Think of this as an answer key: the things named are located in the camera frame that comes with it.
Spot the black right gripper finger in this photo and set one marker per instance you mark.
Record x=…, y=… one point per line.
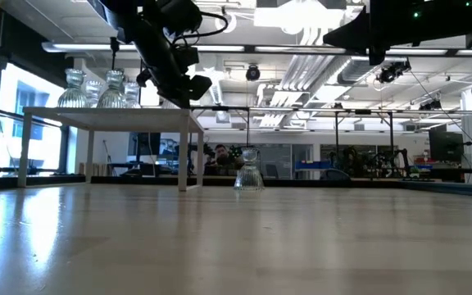
x=352, y=33

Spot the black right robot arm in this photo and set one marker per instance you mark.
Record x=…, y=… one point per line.
x=432, y=20

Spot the black monitor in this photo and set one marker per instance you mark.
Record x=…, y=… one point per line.
x=445, y=145
x=146, y=143

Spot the dark office chair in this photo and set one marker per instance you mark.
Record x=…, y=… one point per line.
x=336, y=175

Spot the white perforated metal shelf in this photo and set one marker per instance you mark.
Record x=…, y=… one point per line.
x=109, y=119

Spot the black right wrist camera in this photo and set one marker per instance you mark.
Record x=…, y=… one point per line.
x=377, y=57

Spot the greenish ribbed glass candle holder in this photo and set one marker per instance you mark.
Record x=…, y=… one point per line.
x=248, y=178

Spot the black background robot rig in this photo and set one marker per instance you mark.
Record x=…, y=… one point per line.
x=352, y=160

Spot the silver ventilation duct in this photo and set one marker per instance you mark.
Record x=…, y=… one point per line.
x=359, y=69

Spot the black round ceiling camera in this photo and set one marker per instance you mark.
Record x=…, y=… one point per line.
x=252, y=73

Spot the black ceiling camera mount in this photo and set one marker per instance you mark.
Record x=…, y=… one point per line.
x=393, y=70

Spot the long overhead light bar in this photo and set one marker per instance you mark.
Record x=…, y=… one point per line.
x=219, y=48

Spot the black table frame border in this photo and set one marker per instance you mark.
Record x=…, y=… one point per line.
x=219, y=181

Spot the black background metal frame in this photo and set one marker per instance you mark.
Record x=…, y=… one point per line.
x=285, y=109

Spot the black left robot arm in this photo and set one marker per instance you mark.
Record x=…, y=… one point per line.
x=146, y=37

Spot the blue bin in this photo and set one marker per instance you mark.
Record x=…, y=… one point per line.
x=307, y=165

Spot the person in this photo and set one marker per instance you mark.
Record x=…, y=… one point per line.
x=221, y=153

